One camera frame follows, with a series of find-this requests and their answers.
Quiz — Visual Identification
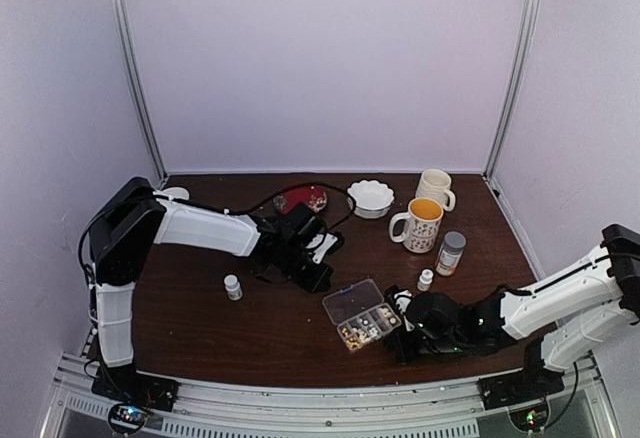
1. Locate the small white bottle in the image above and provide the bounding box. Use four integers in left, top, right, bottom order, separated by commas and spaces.
416, 269, 434, 292
224, 274, 243, 301

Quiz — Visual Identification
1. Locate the clear plastic pill organizer box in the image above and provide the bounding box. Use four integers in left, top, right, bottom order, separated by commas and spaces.
322, 279, 401, 352

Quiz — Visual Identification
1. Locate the grey cap supplement bottle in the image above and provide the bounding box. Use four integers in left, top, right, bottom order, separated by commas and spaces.
435, 231, 467, 277

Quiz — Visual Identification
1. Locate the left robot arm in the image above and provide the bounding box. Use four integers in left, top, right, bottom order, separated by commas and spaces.
78, 177, 344, 402

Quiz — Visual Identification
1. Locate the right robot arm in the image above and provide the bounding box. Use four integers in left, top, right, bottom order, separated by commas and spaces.
384, 224, 639, 400

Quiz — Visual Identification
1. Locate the red floral plate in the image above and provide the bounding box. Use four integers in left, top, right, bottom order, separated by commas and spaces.
272, 184, 328, 214

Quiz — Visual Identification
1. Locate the white scalloped bowl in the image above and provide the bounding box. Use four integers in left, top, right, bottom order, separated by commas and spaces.
347, 180, 395, 220

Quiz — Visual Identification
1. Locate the small white rice bowl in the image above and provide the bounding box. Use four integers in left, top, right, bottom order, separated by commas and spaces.
160, 187, 190, 200

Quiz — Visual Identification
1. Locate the cream ribbed mug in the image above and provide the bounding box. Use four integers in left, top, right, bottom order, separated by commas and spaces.
415, 169, 456, 212

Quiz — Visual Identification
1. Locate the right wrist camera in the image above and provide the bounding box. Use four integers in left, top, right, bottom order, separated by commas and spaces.
384, 285, 414, 332

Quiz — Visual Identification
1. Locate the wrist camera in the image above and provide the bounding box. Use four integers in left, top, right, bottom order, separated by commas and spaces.
384, 285, 414, 332
306, 232, 344, 264

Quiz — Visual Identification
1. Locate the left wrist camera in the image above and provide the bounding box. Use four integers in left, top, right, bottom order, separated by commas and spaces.
306, 232, 344, 264

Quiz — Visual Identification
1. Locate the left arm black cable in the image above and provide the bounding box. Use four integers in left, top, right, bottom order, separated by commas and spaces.
77, 181, 359, 279

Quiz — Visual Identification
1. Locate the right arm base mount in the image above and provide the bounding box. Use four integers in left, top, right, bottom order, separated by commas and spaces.
478, 370, 565, 410

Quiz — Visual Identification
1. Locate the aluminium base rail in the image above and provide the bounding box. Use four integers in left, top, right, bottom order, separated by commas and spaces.
39, 352, 621, 438

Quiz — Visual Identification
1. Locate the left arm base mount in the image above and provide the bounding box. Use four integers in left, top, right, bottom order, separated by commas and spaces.
91, 371, 179, 412

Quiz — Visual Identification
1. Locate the left aluminium frame post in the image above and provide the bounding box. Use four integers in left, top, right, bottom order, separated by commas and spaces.
111, 0, 169, 183

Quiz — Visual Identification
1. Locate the aluminium frame post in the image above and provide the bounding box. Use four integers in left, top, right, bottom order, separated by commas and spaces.
483, 0, 541, 182
111, 0, 169, 183

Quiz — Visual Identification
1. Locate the right aluminium frame post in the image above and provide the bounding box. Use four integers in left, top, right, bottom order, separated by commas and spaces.
483, 0, 541, 182

